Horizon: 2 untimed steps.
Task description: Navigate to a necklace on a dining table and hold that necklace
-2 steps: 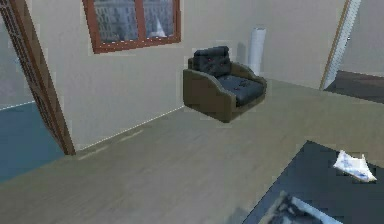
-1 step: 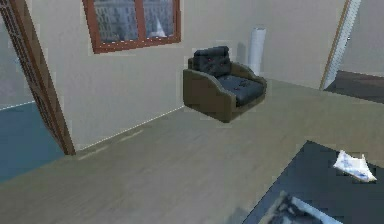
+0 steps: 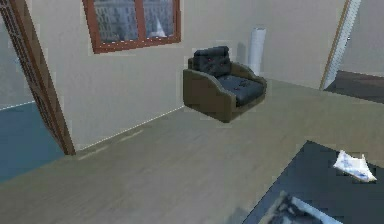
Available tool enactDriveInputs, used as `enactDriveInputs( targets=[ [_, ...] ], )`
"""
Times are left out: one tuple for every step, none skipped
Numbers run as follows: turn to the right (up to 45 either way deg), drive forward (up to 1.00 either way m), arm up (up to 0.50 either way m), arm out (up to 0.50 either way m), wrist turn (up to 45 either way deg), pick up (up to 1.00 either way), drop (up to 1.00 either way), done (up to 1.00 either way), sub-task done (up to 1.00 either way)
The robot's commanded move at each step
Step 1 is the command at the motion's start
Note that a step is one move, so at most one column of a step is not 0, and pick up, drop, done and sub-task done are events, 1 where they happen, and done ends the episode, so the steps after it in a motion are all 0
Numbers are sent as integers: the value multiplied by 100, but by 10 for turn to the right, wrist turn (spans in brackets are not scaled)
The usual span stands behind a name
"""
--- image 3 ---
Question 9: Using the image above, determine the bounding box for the black cushioned brown armchair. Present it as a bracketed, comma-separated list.
[182, 45, 268, 124]

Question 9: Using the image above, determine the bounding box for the white cylinder floor lamp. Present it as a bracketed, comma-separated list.
[247, 27, 267, 77]

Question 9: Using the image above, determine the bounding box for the brown framed window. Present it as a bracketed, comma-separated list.
[82, 0, 183, 55]

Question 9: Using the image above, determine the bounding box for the black table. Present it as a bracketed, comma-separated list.
[242, 140, 384, 224]

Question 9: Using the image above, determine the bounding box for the brown room door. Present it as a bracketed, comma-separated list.
[0, 0, 77, 156]

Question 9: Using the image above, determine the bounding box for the white room door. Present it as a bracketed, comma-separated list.
[319, 0, 363, 91]

